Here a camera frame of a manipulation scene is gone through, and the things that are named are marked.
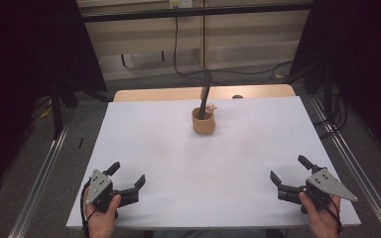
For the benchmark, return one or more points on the small black floor piece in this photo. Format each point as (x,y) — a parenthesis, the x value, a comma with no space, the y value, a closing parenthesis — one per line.
(80,142)

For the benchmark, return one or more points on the black horizontal bar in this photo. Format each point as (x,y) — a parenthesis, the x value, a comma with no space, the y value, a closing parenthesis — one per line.
(195,12)

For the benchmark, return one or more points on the white wall socket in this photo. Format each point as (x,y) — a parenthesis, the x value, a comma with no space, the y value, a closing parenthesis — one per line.
(180,3)

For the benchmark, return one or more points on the black curtain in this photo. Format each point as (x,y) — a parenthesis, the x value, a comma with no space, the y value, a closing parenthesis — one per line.
(360,49)
(20,66)

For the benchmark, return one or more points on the white table cover board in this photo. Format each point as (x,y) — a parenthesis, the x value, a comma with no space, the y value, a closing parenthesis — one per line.
(211,172)

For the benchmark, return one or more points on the black spatula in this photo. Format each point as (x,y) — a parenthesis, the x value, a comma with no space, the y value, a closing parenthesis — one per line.
(205,89)

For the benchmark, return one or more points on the person's right hand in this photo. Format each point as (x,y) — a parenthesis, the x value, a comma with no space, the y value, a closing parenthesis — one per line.
(320,219)

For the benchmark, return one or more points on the person's left hand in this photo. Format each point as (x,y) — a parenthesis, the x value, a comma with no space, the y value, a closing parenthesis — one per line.
(101,223)

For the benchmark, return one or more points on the wooden table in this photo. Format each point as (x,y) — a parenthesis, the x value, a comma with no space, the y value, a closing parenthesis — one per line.
(162,93)

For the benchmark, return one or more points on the black metal stand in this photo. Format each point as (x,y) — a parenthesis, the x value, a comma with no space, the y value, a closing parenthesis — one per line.
(57,109)

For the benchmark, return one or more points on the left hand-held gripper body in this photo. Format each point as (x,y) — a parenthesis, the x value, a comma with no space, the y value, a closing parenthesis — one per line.
(101,190)

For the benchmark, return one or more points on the person's trousers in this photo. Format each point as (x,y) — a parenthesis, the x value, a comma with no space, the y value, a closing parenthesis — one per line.
(208,234)

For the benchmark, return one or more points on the aluminium floor rail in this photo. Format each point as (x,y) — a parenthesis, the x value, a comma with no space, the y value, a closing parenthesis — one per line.
(360,172)
(39,185)

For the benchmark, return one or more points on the tan cup with figurine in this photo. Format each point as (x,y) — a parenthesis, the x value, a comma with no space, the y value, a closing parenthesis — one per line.
(203,127)

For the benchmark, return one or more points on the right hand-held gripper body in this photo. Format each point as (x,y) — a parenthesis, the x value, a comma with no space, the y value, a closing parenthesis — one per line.
(327,185)

